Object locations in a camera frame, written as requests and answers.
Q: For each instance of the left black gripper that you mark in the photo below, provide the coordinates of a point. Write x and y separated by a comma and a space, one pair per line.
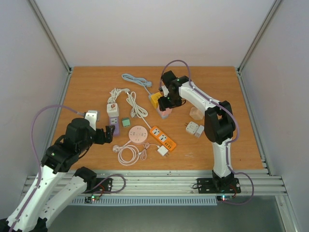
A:
102, 139

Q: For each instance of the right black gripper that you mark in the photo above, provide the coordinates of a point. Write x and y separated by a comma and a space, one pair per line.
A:
163, 103

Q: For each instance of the pink cube socket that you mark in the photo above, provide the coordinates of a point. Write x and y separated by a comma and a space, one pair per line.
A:
165, 113

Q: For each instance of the yellow cube socket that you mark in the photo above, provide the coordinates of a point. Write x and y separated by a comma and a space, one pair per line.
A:
154, 99

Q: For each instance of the white cube socket with flower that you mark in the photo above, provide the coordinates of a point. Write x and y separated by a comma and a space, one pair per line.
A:
112, 110

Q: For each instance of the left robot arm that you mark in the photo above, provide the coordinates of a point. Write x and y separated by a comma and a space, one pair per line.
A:
39, 208

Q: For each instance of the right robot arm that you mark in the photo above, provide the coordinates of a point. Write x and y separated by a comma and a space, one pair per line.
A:
219, 125

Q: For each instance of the green plug adapter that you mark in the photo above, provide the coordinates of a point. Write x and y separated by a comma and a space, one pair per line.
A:
126, 122

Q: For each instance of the white square plug adapter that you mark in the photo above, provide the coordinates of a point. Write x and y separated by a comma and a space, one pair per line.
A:
191, 127

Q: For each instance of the purple power strip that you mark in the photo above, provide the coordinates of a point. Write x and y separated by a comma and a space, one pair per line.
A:
114, 121

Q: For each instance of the orange power strip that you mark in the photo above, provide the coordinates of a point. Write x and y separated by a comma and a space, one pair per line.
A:
162, 138

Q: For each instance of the beige cube socket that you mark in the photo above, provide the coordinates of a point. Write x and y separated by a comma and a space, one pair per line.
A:
196, 114

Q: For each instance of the pink round power socket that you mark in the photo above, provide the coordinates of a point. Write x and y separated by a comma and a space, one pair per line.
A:
138, 135

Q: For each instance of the small white grey adapter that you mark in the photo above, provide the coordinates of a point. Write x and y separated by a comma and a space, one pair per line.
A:
199, 131

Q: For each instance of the white USB charger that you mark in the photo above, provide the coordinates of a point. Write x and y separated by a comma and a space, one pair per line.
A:
163, 151

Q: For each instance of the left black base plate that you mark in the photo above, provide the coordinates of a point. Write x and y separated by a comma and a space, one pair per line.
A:
104, 186

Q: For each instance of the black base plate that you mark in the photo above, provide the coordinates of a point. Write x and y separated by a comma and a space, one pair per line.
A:
210, 185
104, 186

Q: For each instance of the blue slotted cable duct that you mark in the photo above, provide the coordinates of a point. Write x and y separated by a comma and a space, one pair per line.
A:
146, 201

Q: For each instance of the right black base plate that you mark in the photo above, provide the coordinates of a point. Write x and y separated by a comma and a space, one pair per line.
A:
210, 185

